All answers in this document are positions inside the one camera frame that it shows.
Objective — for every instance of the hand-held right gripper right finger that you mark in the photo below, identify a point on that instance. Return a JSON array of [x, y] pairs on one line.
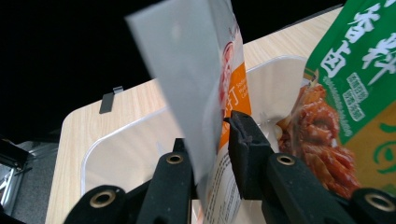
[[264, 168]]

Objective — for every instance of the white and orange packet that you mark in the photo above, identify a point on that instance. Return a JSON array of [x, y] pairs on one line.
[[186, 77]]

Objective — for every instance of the clear plastic container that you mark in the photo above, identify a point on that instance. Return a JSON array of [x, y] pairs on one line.
[[124, 155]]

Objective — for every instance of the black table clip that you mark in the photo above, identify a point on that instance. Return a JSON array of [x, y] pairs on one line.
[[107, 102]]

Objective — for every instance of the green packet of red spices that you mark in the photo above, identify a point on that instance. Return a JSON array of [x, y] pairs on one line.
[[351, 93]]

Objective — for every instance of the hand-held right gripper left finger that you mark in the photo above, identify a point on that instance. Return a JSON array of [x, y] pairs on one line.
[[171, 186]]

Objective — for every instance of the metal floor rail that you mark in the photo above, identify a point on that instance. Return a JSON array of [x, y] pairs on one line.
[[7, 186]]

